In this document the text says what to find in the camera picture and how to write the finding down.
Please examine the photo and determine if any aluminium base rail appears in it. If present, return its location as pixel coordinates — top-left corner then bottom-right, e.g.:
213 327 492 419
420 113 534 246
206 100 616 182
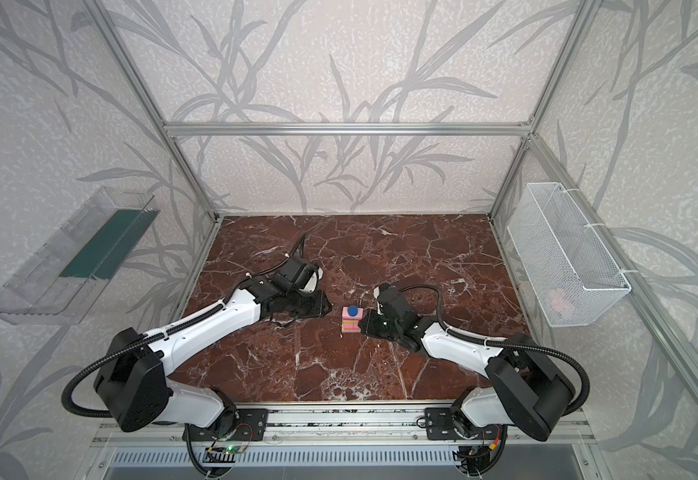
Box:
90 400 597 447

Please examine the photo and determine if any clear plastic wall tray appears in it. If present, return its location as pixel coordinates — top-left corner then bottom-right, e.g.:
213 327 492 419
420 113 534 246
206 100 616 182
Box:
0 187 160 326

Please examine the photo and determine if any white wire basket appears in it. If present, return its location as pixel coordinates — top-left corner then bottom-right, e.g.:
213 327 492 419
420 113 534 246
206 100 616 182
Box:
508 182 632 327

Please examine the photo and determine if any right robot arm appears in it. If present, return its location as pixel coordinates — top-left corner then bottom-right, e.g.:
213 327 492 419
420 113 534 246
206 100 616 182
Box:
358 284 591 441

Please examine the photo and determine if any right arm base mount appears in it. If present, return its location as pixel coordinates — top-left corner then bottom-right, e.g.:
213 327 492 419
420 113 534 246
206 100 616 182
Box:
415 407 483 441

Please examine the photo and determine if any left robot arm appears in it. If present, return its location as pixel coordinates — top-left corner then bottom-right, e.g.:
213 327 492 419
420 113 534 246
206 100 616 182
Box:
61 255 332 434

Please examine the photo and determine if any aluminium frame crossbar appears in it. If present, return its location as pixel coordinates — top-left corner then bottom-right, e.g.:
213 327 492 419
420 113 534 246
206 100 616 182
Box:
163 122 530 137

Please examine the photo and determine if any pink item in basket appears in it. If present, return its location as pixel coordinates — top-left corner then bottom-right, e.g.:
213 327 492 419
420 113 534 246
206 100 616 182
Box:
548 289 574 319

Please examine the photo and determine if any light pink long block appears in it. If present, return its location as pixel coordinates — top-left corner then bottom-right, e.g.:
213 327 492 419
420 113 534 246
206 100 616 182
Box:
342 306 363 322

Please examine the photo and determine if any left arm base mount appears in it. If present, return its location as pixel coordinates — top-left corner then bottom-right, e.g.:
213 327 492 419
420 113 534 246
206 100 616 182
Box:
182 408 269 442

